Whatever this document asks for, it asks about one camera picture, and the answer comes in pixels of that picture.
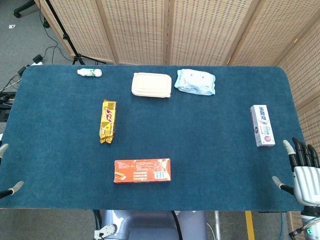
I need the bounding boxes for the left robot hand grey fingertips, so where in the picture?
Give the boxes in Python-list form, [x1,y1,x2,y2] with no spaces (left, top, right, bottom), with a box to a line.
[0,143,25,200]

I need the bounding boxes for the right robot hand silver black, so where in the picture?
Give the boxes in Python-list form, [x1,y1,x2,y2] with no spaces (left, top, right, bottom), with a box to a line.
[271,136,320,208]

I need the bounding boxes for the white toothpaste box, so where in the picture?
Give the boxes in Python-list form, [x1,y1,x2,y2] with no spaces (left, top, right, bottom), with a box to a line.
[249,104,276,148]

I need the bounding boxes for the orange cracker box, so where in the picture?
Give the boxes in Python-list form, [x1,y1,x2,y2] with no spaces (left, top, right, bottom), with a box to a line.
[113,157,173,184]

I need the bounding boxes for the beige lidded lunch box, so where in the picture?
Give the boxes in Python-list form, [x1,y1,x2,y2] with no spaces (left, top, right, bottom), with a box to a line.
[131,72,173,99]

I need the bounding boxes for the black equipment on floor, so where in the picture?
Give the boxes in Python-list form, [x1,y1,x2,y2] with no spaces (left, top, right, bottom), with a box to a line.
[0,91,17,123]

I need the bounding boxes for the silver table leg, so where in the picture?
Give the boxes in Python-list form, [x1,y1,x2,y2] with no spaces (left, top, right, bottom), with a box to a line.
[214,210,221,240]

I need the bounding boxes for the gold wrapped biscuit pack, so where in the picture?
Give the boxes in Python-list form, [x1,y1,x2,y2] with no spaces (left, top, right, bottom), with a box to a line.
[99,99,118,145]

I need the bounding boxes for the small white green bottle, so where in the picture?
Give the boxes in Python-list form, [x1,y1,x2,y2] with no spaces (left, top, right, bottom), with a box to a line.
[76,68,103,78]

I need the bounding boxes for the blue-grey robot torso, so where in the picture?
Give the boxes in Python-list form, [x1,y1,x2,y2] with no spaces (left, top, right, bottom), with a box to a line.
[99,209,209,240]

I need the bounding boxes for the dark blue table mat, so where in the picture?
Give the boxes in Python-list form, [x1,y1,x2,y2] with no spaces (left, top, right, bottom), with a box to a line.
[0,64,306,212]

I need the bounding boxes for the light blue wet wipes pack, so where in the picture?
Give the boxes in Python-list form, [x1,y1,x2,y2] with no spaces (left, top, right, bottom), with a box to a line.
[173,68,216,96]

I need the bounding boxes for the black tripod stand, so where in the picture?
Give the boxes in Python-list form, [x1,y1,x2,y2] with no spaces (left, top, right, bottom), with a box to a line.
[44,0,107,66]

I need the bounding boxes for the black office chair base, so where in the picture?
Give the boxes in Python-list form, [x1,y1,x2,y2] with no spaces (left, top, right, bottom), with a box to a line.
[13,0,51,29]

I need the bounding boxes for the woven wooden folding screen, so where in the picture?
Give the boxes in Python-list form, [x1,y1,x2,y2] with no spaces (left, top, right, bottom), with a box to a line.
[34,0,320,240]

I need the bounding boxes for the white metal bracket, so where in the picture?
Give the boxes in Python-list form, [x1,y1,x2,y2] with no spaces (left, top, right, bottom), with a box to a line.
[93,223,118,240]

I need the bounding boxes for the black floor cable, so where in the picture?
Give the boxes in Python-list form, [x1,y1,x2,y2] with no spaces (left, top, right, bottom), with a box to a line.
[37,4,73,66]

